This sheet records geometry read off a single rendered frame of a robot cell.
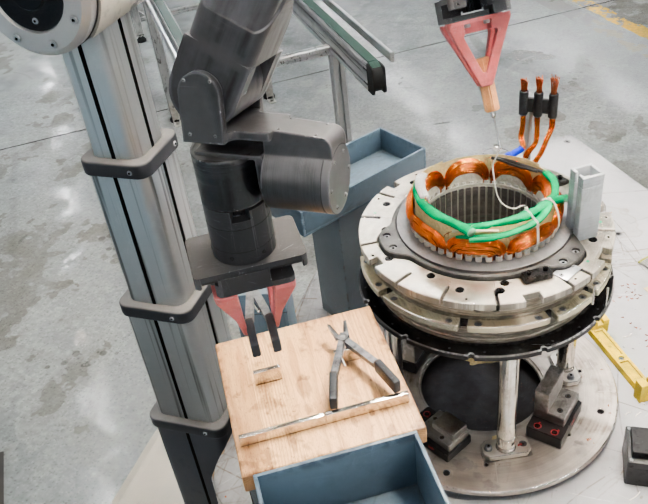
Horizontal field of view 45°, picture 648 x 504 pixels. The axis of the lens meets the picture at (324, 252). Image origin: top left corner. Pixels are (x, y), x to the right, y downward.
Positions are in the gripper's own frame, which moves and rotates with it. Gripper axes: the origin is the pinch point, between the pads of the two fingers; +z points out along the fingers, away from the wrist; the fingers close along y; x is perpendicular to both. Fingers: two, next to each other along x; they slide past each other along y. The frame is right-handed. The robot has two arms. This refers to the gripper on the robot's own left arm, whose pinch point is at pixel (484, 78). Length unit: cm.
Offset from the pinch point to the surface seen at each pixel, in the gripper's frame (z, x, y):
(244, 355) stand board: 24.1, 33.0, -5.1
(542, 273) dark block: 22.8, -2.3, -2.6
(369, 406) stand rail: 28.6, 19.8, -15.2
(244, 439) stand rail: 28.1, 32.6, -17.8
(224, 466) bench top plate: 47, 44, 13
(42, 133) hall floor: 1, 164, 302
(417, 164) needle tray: 13.4, 6.3, 34.4
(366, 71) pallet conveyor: 2, 7, 147
